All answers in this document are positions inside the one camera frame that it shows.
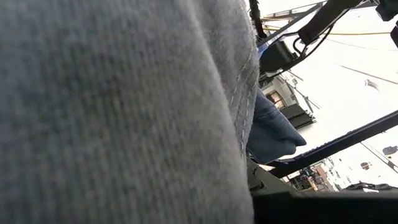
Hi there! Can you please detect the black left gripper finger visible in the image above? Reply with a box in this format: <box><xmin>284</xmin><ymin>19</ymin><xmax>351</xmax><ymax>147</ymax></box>
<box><xmin>248</xmin><ymin>158</ymin><xmax>327</xmax><ymax>224</ymax></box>

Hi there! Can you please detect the faded blue denim cap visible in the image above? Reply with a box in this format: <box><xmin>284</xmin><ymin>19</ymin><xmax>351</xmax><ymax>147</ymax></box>
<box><xmin>0</xmin><ymin>0</ymin><xmax>261</xmax><ymax>224</ymax></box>
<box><xmin>247</xmin><ymin>90</ymin><xmax>307</xmax><ymax>164</ymax></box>

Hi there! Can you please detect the grey equipment cart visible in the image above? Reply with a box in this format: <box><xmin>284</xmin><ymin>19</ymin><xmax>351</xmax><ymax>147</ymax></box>
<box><xmin>259</xmin><ymin>73</ymin><xmax>301</xmax><ymax>110</ymax></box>

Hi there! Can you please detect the black aluminium table frame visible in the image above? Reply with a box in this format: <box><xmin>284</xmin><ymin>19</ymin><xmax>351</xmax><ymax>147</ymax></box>
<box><xmin>269</xmin><ymin>109</ymin><xmax>398</xmax><ymax>179</ymax></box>

